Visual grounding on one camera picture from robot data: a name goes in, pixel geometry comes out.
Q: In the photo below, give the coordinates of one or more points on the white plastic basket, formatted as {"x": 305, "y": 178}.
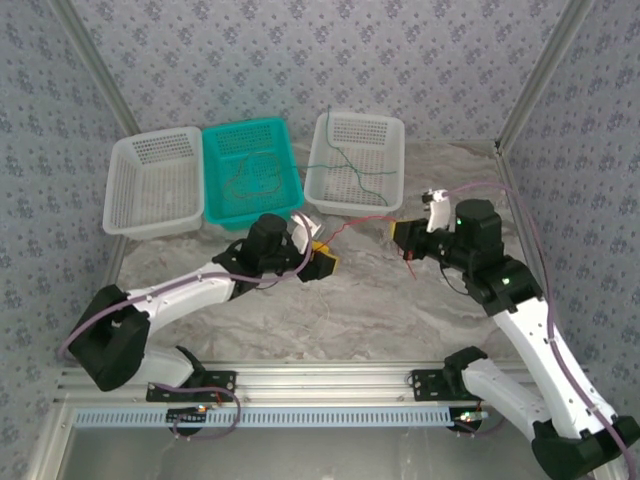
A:
{"x": 350, "y": 207}
{"x": 150, "y": 225}

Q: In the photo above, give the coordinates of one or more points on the grey metal panel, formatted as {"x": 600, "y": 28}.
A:
{"x": 300, "y": 455}

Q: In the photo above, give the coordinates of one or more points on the small black controller board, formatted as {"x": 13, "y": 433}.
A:
{"x": 470, "y": 416}
{"x": 187, "y": 415}

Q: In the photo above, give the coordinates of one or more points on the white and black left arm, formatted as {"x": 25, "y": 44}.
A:
{"x": 175, "y": 295}

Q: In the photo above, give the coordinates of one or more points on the teal plastic basket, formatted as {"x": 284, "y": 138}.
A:
{"x": 235, "y": 220}

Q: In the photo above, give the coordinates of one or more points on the aluminium frame post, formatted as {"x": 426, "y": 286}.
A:
{"x": 95, "y": 65}
{"x": 545, "y": 70}

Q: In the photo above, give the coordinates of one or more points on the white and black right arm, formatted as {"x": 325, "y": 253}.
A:
{"x": 530, "y": 340}

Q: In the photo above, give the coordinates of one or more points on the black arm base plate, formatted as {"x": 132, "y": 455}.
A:
{"x": 427, "y": 385}
{"x": 220, "y": 382}

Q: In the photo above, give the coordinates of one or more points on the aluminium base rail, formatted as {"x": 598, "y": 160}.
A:
{"x": 325, "y": 380}

